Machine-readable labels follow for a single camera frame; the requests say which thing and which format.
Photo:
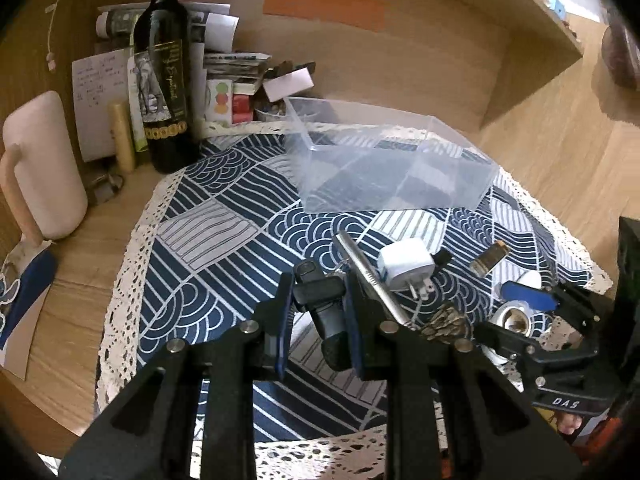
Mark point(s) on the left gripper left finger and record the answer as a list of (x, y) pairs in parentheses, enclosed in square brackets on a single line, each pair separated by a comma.
[(147, 431)]

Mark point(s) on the white handwritten note paper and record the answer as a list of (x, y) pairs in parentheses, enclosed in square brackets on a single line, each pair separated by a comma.
[(97, 81)]

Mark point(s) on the wooden shelf board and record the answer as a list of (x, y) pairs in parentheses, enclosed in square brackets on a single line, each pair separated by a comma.
[(540, 48)]

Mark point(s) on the white power adapter plug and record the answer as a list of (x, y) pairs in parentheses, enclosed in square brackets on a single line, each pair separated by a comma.
[(408, 266)]

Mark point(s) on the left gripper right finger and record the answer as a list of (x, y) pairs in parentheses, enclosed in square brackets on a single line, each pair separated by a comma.
[(450, 412)]

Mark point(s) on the silver metal pen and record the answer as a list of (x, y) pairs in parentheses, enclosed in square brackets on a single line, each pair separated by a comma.
[(360, 265)]

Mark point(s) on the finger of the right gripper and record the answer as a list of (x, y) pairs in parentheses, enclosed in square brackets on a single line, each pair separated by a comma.
[(510, 339), (530, 297)]

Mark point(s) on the blue cartoon sticker card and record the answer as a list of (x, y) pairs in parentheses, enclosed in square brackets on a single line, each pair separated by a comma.
[(27, 274)]

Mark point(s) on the small white pink box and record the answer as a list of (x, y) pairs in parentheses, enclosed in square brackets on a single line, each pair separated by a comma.
[(281, 87)]

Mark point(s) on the cream cylindrical tube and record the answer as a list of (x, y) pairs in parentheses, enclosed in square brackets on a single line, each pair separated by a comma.
[(121, 133)]

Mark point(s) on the black car key fob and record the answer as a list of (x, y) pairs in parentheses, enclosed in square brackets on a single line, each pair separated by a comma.
[(321, 295)]

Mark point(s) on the dark wine bottle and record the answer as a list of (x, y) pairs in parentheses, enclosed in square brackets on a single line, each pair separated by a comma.
[(164, 95)]

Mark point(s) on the clear plastic storage box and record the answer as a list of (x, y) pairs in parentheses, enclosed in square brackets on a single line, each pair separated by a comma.
[(348, 156)]

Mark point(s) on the blue cardboard box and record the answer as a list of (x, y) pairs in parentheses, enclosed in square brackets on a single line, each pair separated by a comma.
[(558, 8)]

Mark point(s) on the blue white patterned cloth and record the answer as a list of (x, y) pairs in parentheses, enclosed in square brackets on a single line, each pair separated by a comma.
[(213, 241)]

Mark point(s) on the orange sticky note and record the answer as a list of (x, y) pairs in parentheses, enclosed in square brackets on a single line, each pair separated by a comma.
[(364, 14)]

